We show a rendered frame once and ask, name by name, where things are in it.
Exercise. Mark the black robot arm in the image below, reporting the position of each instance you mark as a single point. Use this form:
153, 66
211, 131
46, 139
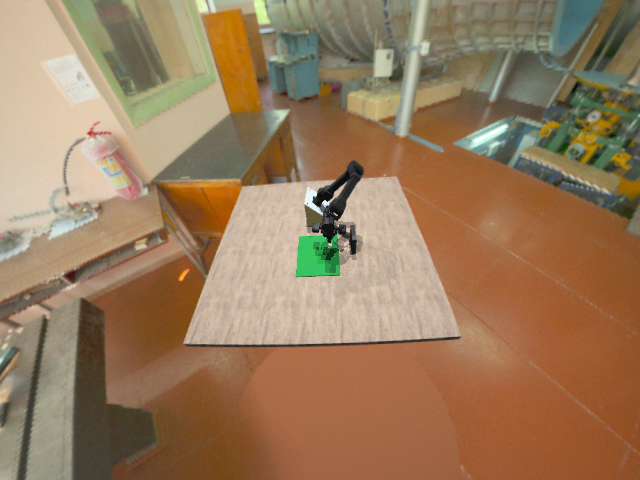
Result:
352, 176

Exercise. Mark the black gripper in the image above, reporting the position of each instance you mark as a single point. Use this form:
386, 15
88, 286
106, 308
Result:
341, 229

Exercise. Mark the green circuit board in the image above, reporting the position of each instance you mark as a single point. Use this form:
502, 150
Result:
317, 257

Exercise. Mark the black cooling fan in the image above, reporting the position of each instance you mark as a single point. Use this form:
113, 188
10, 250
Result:
353, 239

